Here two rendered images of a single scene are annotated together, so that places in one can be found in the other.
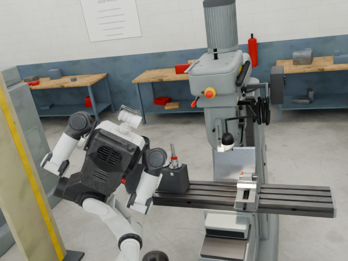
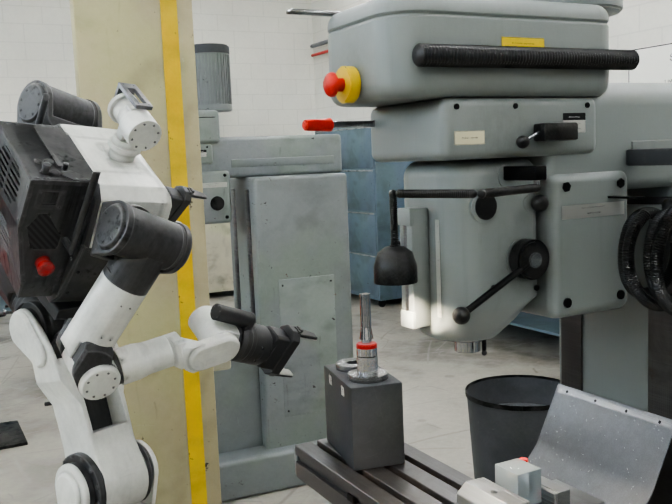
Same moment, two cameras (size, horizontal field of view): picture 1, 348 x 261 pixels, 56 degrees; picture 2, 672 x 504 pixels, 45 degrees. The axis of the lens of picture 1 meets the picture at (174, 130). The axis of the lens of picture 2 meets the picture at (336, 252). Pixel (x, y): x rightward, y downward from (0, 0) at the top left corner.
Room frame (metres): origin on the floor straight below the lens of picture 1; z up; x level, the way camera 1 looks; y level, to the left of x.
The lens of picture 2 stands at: (0.65, -1.11, 1.64)
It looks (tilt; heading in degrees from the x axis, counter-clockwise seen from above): 7 degrees down; 41
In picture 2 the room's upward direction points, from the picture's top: 2 degrees counter-clockwise
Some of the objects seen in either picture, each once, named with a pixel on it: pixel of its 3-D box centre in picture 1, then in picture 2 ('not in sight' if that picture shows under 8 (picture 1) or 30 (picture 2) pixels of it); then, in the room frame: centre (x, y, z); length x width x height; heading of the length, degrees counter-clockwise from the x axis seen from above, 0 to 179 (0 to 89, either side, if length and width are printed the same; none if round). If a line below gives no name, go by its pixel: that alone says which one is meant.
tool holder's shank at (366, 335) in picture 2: (172, 149); (365, 318); (2.04, 0.03, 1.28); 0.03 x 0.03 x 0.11
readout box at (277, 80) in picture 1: (278, 84); not in sight; (2.07, -0.73, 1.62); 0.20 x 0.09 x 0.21; 159
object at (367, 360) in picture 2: (174, 161); (367, 359); (2.04, 0.03, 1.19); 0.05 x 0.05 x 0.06
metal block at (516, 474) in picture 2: (247, 177); (518, 482); (1.87, -0.44, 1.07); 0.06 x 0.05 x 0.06; 69
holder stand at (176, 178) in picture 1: (171, 176); (362, 409); (2.07, 0.07, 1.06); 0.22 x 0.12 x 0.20; 57
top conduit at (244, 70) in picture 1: (243, 72); (532, 58); (1.90, -0.46, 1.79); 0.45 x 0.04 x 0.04; 159
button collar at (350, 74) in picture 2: (210, 92); (347, 84); (1.70, -0.23, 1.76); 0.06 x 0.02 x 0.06; 69
